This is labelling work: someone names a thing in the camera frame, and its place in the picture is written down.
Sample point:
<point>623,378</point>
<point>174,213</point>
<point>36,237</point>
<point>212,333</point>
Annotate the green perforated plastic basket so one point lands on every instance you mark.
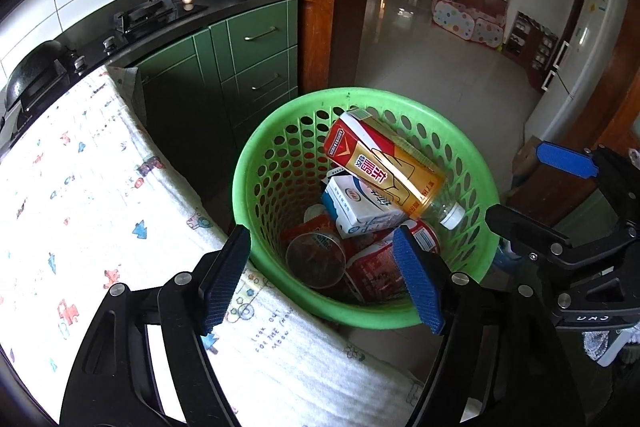
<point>350,314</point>

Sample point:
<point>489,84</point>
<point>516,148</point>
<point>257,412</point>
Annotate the polka dot playpen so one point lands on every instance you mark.
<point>465,19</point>

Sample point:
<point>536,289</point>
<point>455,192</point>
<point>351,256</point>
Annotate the black gas stove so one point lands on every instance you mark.
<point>145,14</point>

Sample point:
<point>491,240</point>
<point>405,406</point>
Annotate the cardboard box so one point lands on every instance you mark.
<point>525,162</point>

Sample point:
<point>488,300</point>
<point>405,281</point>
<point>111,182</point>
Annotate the low wooden shelf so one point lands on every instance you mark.
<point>530,42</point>

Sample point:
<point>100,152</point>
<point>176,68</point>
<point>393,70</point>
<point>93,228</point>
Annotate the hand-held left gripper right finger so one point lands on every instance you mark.
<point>417,282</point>

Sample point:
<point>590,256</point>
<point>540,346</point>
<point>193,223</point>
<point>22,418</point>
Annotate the red blue labelled can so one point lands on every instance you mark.
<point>425,237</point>

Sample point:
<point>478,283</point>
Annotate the red white paper cup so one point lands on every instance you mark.
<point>375,272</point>

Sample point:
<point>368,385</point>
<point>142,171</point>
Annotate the brown wooden door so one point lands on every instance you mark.
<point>320,32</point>

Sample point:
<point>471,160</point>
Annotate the yellow red labelled tea bottle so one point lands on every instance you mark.
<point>385,167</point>

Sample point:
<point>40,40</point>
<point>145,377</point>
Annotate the white blue milk carton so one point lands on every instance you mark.
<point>357,207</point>

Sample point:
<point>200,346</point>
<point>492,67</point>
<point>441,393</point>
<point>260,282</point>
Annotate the red wrapper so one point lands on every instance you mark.
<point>315,222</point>

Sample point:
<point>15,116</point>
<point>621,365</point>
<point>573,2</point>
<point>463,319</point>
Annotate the black wok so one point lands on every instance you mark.
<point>35,67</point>

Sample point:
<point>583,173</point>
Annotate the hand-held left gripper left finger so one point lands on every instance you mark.
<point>222,292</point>

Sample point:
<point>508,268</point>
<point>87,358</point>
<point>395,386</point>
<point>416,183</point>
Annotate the clear plastic cup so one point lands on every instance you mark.
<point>315,259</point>

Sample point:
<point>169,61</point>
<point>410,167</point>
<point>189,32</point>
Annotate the green kitchen cabinet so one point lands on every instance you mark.
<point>260,57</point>

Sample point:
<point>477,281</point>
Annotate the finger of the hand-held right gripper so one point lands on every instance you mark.
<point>525,229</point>
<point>565,159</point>

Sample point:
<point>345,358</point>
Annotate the white printed cloth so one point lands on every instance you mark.
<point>100,207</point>

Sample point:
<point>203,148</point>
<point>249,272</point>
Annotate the white refrigerator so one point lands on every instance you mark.
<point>585,57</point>

